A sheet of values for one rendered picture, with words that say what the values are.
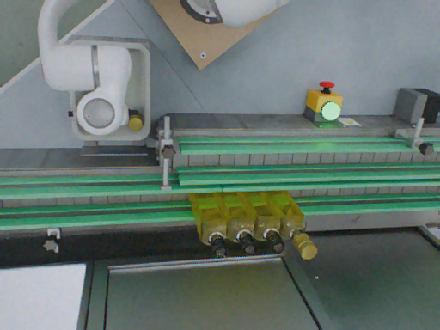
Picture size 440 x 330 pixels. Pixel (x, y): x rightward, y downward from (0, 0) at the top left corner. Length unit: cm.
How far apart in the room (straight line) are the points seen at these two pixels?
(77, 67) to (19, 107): 41
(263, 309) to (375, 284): 32
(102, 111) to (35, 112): 41
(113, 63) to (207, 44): 31
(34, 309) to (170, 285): 26
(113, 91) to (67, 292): 43
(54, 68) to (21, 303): 46
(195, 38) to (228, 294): 56
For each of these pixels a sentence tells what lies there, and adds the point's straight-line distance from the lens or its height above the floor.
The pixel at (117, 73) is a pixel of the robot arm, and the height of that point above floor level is 108.
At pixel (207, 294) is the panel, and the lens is 89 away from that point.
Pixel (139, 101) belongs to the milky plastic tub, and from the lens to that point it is 103.
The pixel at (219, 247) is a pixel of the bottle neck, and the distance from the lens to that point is 79.
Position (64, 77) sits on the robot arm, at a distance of 71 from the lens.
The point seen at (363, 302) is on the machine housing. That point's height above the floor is 115.
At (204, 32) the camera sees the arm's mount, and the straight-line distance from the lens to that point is 95.
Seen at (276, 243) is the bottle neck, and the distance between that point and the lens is 82.
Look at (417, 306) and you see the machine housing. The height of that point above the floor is 117.
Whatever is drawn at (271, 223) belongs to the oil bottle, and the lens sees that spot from 86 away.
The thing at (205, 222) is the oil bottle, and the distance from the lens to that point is 83.
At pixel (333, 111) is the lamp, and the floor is 85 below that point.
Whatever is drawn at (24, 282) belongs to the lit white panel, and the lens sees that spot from 96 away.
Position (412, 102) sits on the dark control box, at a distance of 123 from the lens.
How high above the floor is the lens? 176
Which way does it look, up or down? 62 degrees down
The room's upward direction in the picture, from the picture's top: 154 degrees clockwise
